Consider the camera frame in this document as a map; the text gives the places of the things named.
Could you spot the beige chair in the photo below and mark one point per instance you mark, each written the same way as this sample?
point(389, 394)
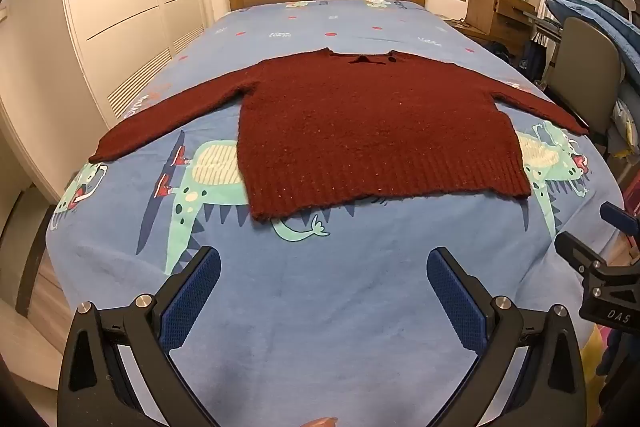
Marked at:
point(582, 67)

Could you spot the wooden nightstand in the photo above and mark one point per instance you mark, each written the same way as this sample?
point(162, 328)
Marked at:
point(492, 14)

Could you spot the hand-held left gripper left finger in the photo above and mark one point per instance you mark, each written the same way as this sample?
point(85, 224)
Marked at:
point(195, 297)

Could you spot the dark blue bag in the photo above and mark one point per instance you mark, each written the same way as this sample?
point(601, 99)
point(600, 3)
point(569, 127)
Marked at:
point(537, 52)

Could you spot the blue dinosaur print bedsheet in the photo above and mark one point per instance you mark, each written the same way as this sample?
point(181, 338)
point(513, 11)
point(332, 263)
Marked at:
point(310, 307)

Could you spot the dark red knit sweater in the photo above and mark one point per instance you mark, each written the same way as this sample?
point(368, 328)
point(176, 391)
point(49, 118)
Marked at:
point(370, 132)

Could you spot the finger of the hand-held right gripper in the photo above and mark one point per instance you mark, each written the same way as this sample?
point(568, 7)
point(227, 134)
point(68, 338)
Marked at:
point(575, 249)
point(620, 218)

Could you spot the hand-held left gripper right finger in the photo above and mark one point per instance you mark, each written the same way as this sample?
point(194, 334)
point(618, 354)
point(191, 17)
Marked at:
point(455, 302)

